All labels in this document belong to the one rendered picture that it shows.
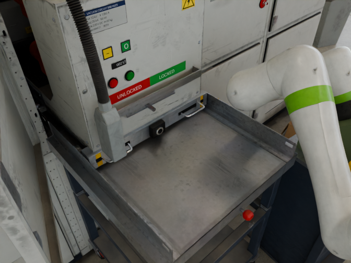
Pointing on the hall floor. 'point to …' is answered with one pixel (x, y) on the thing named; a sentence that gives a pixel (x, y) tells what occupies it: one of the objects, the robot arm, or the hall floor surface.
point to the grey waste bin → (331, 22)
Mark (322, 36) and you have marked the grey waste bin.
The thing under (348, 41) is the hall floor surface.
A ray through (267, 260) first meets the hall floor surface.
